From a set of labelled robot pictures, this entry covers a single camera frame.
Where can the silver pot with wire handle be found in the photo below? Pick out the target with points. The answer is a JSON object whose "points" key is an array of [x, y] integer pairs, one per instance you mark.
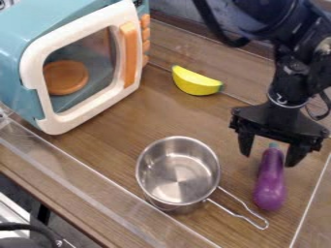
{"points": [[180, 174]]}

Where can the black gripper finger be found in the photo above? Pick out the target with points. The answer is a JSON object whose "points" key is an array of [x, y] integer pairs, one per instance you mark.
{"points": [[246, 138], [297, 153]]}

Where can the orange microwave turntable plate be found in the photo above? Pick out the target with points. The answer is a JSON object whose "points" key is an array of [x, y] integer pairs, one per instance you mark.
{"points": [[66, 77]]}

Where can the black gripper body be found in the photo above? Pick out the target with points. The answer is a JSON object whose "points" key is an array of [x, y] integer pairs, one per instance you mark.
{"points": [[285, 124]]}

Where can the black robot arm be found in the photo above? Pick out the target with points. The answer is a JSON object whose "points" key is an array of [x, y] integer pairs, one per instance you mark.
{"points": [[298, 29]]}

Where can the clear acrylic table barrier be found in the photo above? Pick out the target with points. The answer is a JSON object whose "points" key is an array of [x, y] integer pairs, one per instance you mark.
{"points": [[100, 207]]}

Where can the purple toy eggplant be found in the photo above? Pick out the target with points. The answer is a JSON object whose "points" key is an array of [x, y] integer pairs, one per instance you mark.
{"points": [[270, 187]]}

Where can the yellow toy banana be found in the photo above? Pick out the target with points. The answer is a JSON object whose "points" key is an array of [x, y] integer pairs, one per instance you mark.
{"points": [[194, 83]]}

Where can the teal toy microwave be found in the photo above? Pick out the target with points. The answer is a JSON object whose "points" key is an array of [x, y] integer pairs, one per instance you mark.
{"points": [[104, 33]]}

